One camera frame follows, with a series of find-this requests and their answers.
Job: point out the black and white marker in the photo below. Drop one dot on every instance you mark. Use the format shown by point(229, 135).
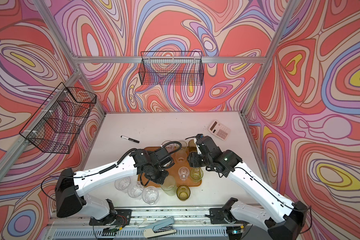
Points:
point(130, 139)

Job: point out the pink calculator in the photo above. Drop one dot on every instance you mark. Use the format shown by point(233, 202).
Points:
point(219, 130)

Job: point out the small clear glass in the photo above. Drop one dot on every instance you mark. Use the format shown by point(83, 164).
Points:
point(183, 173)

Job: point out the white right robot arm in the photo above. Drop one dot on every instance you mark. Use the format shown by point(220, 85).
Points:
point(279, 216)

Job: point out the pink ribbed glass top row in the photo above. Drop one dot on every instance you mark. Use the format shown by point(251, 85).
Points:
point(170, 164)

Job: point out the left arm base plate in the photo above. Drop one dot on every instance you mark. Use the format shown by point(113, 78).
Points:
point(114, 222)

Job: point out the bright green faceted glass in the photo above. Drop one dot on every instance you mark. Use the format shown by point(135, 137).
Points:
point(196, 174)

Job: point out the pink textured glass front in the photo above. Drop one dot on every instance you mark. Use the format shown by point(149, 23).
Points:
point(181, 156)

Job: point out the black wire basket left wall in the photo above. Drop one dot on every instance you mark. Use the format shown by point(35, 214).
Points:
point(58, 126)

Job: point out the black wire basket wall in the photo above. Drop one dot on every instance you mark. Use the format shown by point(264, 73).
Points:
point(58, 126)
point(171, 68)

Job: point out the olive glass front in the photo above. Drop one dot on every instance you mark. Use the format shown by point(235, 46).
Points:
point(183, 192)

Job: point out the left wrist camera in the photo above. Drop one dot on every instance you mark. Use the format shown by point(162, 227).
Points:
point(164, 157)

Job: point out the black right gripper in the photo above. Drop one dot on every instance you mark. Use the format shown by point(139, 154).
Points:
point(193, 160)

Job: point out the orange brown plastic tray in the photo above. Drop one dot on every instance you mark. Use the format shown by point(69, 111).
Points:
point(173, 171)

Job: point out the clear glass front far left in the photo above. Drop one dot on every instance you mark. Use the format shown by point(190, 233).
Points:
point(123, 184)

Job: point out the clear faceted glass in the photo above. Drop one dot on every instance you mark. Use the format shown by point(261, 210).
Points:
point(169, 146)

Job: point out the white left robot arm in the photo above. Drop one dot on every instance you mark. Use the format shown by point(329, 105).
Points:
point(73, 188)

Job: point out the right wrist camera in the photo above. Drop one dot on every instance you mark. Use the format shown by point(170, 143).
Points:
point(206, 145)

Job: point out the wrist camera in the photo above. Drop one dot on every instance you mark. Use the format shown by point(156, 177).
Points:
point(164, 157)
point(206, 145)

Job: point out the black wire basket back wall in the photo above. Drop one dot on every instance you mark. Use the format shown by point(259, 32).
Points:
point(171, 68)

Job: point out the blue grey stapler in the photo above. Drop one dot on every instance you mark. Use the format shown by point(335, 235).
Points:
point(160, 228)

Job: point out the pale green textured glass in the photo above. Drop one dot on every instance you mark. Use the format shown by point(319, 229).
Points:
point(184, 145)

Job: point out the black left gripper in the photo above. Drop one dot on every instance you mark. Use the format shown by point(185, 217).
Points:
point(161, 181)

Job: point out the olive brown textured glass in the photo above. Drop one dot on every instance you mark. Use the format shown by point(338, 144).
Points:
point(192, 147)

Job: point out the pale green glass front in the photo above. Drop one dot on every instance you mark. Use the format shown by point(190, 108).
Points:
point(169, 186)

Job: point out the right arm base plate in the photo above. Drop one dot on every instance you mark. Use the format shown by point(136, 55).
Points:
point(221, 216)

